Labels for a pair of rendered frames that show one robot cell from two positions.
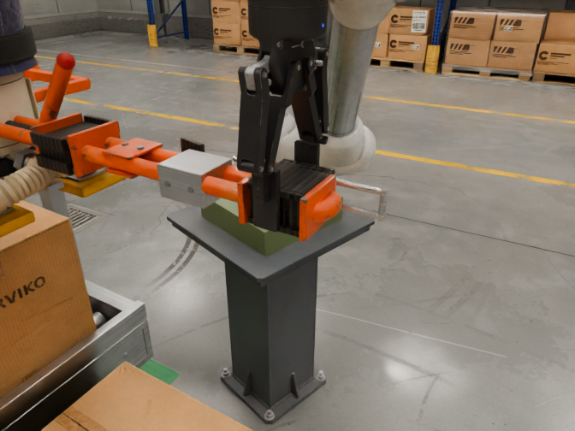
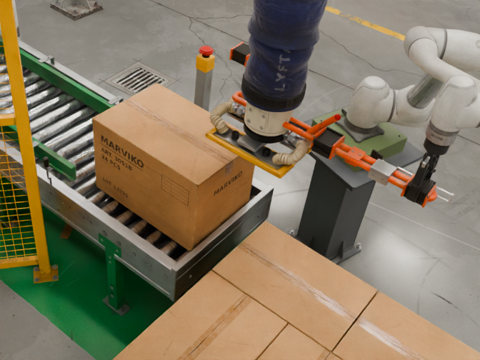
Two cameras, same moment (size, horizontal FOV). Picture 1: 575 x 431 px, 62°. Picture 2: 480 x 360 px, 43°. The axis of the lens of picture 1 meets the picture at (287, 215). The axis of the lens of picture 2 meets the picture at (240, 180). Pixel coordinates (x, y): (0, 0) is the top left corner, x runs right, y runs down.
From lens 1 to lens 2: 1.60 m
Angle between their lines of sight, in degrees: 13
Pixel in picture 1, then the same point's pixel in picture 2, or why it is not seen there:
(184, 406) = (305, 251)
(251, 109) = (421, 171)
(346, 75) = (434, 88)
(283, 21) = (437, 151)
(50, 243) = not seen: hidden behind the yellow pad
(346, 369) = (376, 245)
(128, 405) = (274, 246)
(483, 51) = not seen: outside the picture
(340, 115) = (422, 101)
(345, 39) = not seen: hidden behind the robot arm
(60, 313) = (241, 190)
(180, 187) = (378, 176)
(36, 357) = (226, 212)
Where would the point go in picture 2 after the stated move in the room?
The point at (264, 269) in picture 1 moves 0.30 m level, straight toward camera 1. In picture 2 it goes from (356, 181) to (362, 229)
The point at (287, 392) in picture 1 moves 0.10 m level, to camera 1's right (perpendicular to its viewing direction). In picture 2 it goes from (335, 253) to (353, 256)
